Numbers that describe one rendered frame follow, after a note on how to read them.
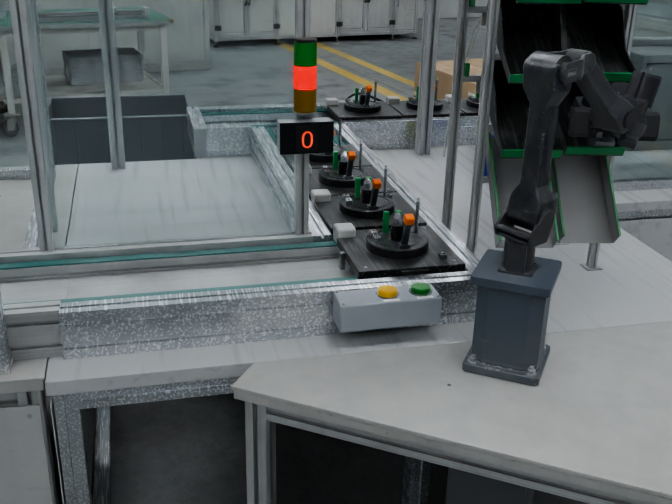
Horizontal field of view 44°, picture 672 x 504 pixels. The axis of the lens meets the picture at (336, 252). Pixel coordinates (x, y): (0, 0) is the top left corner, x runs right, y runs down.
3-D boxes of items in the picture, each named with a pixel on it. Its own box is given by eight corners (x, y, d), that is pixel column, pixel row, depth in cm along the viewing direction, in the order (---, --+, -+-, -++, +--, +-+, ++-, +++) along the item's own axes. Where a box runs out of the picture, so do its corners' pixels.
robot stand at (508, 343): (537, 387, 156) (550, 290, 148) (461, 370, 161) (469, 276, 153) (549, 352, 169) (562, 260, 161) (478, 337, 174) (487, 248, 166)
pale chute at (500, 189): (553, 248, 186) (559, 240, 182) (495, 248, 185) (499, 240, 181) (538, 137, 197) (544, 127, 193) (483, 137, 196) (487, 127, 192)
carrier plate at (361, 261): (465, 272, 182) (466, 263, 181) (358, 280, 177) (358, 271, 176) (428, 232, 204) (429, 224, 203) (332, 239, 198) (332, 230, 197)
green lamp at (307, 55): (319, 66, 179) (319, 43, 177) (296, 67, 178) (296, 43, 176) (314, 62, 184) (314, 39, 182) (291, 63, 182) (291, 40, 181)
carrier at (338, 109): (402, 120, 308) (404, 86, 303) (339, 123, 303) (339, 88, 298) (384, 106, 330) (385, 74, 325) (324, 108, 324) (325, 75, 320)
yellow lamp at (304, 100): (318, 112, 183) (318, 90, 181) (295, 113, 182) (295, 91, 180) (313, 107, 187) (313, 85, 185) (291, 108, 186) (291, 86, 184)
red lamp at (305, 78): (318, 90, 181) (319, 67, 179) (295, 90, 180) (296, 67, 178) (313, 85, 185) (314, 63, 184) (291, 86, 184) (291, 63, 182)
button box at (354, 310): (440, 324, 170) (442, 296, 168) (340, 333, 166) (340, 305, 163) (429, 308, 176) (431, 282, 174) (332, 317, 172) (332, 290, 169)
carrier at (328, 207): (426, 230, 205) (430, 181, 200) (331, 236, 200) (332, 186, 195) (397, 198, 227) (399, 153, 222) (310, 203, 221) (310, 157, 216)
